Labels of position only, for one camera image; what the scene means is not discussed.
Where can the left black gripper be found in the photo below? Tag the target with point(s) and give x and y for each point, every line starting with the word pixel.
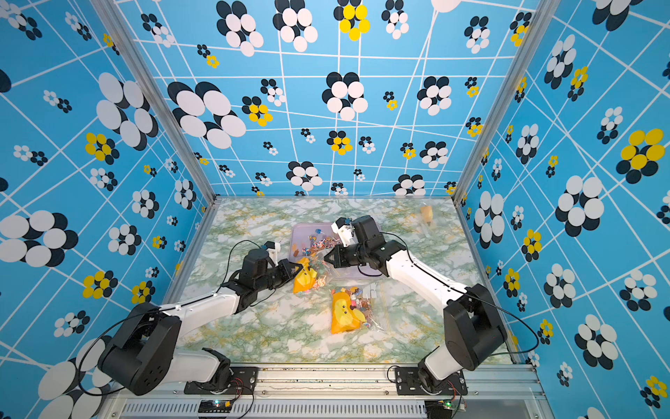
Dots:
pixel 285 265

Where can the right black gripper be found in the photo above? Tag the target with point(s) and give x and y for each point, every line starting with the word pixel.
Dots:
pixel 340 260

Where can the yellow duck ziploc bag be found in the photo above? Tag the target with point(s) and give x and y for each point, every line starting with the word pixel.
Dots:
pixel 354 308
pixel 315 274

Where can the clear ziploc bag of lollipops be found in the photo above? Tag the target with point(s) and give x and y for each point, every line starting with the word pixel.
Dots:
pixel 427 215

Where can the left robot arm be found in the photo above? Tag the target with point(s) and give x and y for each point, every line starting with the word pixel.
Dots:
pixel 143 353

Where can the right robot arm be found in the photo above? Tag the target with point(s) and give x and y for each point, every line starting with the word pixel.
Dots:
pixel 473 327

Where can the pile of candies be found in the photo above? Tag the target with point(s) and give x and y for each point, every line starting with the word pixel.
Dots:
pixel 311 238

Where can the lilac plastic tray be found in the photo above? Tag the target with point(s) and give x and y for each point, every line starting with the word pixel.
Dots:
pixel 341 273

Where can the left controller board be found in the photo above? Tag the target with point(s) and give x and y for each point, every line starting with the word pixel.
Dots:
pixel 215 406

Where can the controller board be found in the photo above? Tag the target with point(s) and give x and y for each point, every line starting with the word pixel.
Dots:
pixel 439 409
pixel 215 406

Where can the right controller board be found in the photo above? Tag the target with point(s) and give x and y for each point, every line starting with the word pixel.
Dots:
pixel 439 409

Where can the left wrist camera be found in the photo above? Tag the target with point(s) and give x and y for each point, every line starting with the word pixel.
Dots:
pixel 274 250

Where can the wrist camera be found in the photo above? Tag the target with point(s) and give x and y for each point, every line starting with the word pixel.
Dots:
pixel 344 230
pixel 274 250

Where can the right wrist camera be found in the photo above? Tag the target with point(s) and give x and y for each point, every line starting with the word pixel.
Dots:
pixel 344 230

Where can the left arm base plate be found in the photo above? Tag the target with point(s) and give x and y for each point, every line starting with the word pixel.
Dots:
pixel 232 381

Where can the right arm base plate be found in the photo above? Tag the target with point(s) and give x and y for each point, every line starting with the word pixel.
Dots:
pixel 415 381

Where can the aluminium front rail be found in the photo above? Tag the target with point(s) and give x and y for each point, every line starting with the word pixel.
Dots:
pixel 345 391

